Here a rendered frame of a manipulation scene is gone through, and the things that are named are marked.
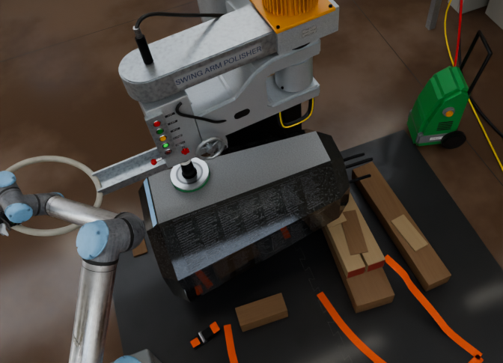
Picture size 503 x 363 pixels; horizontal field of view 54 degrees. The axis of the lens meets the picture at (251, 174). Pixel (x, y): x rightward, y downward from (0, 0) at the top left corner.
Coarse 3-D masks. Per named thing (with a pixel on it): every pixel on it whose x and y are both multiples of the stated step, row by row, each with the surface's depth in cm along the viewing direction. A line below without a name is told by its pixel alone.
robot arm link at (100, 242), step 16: (96, 224) 156; (112, 224) 159; (128, 224) 163; (80, 240) 157; (96, 240) 153; (112, 240) 157; (128, 240) 162; (96, 256) 154; (112, 256) 158; (96, 272) 157; (112, 272) 161; (80, 288) 160; (96, 288) 158; (112, 288) 164; (80, 304) 160; (96, 304) 160; (80, 320) 161; (96, 320) 161; (80, 336) 162; (96, 336) 163; (80, 352) 163; (96, 352) 164
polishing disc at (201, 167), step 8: (192, 160) 274; (200, 160) 274; (176, 168) 272; (200, 168) 270; (208, 168) 270; (176, 176) 269; (200, 176) 268; (208, 176) 268; (176, 184) 266; (184, 184) 266; (192, 184) 265; (200, 184) 264
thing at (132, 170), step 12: (132, 156) 249; (144, 156) 252; (156, 156) 253; (108, 168) 246; (120, 168) 250; (132, 168) 250; (144, 168) 250; (156, 168) 245; (108, 180) 247; (120, 180) 241; (132, 180) 244; (108, 192) 243
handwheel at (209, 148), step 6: (210, 138) 231; (216, 138) 232; (198, 144) 232; (210, 144) 236; (216, 144) 236; (222, 144) 238; (198, 150) 233; (204, 150) 236; (210, 150) 236; (222, 150) 241; (198, 156) 236; (204, 156) 240; (210, 156) 241
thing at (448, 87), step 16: (480, 32) 309; (464, 64) 332; (432, 80) 340; (448, 80) 329; (464, 80) 327; (432, 96) 338; (448, 96) 328; (464, 96) 325; (416, 112) 359; (432, 112) 341; (448, 112) 333; (416, 128) 361; (432, 128) 350; (448, 128) 352; (416, 144) 371; (448, 144) 360
